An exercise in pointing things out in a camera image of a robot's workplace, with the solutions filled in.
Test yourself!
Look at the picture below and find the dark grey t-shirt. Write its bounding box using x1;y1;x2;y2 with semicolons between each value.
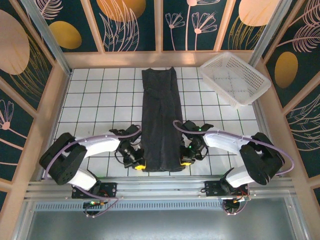
141;66;185;173

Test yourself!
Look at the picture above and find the small circuit board with led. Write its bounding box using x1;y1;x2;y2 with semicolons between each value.
83;199;106;208

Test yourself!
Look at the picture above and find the slotted grey cable duct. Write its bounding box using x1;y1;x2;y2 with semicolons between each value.
33;201;226;211

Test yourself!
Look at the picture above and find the white perforated plastic basket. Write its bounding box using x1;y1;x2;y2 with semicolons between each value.
199;51;272;110

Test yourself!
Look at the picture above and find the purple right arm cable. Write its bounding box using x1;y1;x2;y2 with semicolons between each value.
173;119;295;216

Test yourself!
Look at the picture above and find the aluminium frame post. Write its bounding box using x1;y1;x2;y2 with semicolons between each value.
21;0;74;77
247;0;292;68

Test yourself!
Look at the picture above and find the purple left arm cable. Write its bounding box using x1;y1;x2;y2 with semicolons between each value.
44;124;143;218

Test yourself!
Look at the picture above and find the small circuit board with wires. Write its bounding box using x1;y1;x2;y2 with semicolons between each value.
222;194;251;204

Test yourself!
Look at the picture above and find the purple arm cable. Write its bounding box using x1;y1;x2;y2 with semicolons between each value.
173;119;295;216
44;124;143;218

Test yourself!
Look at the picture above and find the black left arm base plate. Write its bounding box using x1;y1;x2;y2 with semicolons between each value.
71;181;118;200

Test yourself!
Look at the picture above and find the aluminium mounting rail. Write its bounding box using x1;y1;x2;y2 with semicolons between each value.
24;176;296;201

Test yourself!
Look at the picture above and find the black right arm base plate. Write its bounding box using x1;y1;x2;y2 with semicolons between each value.
204;180;251;199

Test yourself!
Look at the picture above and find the grey sheet metal tray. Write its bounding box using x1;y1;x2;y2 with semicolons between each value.
12;199;311;240

